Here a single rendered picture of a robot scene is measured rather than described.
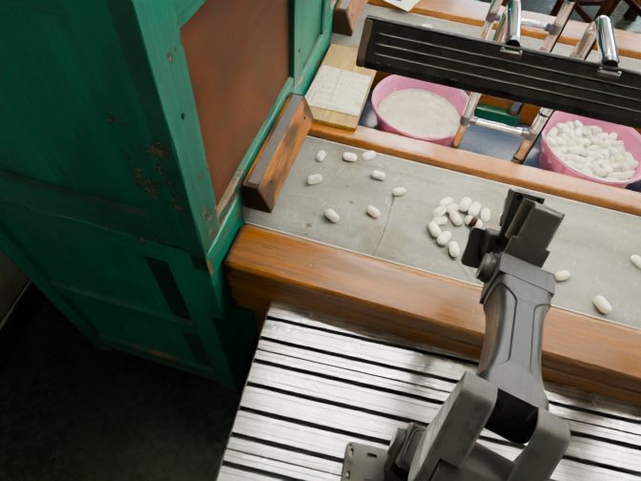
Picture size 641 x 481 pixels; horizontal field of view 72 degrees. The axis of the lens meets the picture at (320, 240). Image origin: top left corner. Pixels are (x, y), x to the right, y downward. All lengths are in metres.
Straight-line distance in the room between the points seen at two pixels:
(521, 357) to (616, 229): 0.75
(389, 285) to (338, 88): 0.58
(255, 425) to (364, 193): 0.53
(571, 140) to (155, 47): 1.06
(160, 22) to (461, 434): 0.49
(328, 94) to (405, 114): 0.21
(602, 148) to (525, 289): 0.87
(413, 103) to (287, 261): 0.63
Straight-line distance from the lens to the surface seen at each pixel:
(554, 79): 0.84
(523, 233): 0.64
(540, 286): 0.58
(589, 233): 1.14
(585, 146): 1.37
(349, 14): 1.39
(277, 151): 0.92
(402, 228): 0.97
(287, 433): 0.84
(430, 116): 1.25
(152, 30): 0.52
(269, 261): 0.86
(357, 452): 0.83
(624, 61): 1.75
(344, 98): 1.18
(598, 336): 0.96
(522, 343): 0.49
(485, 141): 1.33
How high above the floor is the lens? 1.49
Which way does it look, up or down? 55 degrees down
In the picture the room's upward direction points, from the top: 6 degrees clockwise
